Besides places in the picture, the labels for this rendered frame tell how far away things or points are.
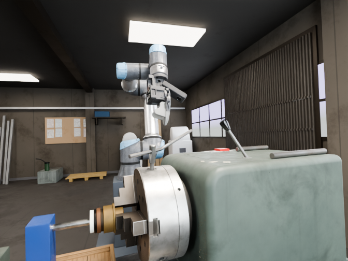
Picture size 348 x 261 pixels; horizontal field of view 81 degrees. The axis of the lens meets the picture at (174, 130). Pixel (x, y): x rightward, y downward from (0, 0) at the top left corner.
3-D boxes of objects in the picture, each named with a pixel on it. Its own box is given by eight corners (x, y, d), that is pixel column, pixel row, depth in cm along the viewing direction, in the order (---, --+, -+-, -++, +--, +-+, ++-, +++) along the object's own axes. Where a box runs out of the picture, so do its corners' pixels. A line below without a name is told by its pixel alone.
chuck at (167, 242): (151, 223, 91) (153, 155, 86) (177, 283, 62) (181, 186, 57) (131, 227, 88) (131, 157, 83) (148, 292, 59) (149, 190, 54)
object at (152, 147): (151, 178, 69) (152, 146, 67) (146, 177, 70) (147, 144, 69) (156, 177, 71) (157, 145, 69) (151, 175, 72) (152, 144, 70)
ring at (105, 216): (121, 198, 74) (93, 202, 70) (124, 206, 65) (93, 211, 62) (121, 224, 73) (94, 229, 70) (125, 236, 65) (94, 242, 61)
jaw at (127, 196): (144, 205, 76) (140, 175, 82) (146, 200, 72) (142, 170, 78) (113, 209, 72) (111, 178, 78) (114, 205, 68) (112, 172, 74)
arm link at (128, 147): (120, 160, 127) (119, 139, 128) (142, 159, 130) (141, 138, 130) (119, 163, 115) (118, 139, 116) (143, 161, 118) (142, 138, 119)
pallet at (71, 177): (107, 174, 731) (107, 171, 731) (105, 178, 650) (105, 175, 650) (70, 176, 700) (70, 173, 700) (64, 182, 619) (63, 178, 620)
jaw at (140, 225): (148, 206, 69) (158, 217, 58) (149, 221, 69) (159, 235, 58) (115, 212, 65) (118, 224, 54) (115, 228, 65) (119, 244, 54)
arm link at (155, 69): (163, 75, 92) (170, 64, 85) (164, 84, 91) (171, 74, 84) (147, 72, 89) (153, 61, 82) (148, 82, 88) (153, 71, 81)
